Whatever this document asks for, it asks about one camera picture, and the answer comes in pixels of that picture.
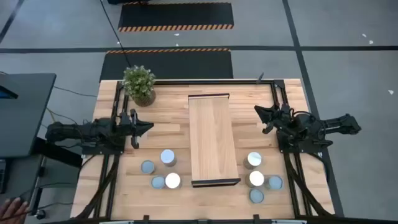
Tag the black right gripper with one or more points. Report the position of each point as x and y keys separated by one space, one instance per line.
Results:
x=283 y=118

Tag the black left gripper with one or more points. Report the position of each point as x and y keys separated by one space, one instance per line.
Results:
x=134 y=130

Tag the tall can blue yellow label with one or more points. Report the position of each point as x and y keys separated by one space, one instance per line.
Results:
x=168 y=156

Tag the short blue can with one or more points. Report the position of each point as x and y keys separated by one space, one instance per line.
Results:
x=158 y=182
x=147 y=167
x=256 y=196

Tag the tall can green pea label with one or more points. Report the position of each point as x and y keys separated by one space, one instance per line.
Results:
x=254 y=159

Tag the tall can red tomato label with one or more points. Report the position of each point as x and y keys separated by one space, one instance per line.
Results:
x=256 y=178

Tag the mint green fruit label can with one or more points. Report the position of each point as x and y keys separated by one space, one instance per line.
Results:
x=275 y=182

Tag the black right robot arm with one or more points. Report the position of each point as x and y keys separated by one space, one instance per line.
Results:
x=335 y=123

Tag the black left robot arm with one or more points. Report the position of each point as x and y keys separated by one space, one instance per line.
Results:
x=71 y=130

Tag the wooden shelf with black ends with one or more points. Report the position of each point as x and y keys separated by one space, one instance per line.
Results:
x=211 y=140

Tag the potted green plant wicker pot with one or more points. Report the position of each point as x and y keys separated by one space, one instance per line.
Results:
x=140 y=82

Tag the tall silver-top can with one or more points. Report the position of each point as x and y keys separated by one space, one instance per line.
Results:
x=173 y=180

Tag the black mat with hazard stripe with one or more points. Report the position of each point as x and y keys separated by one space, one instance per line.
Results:
x=175 y=15
x=168 y=65

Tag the black desk leg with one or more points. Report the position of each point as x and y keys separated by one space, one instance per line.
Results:
x=59 y=154

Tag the silver aluminium bar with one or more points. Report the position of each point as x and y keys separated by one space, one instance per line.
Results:
x=118 y=222
x=289 y=222

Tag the dark grey desk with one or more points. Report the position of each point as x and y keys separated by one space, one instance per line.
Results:
x=28 y=118

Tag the monitor with blue screen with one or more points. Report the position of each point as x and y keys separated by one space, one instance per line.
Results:
x=6 y=93

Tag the person's hand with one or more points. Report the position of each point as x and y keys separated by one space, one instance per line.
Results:
x=12 y=210

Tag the black aluminium table frame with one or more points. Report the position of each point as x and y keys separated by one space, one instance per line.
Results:
x=202 y=82

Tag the small black bracket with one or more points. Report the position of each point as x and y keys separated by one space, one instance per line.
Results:
x=256 y=217
x=146 y=217

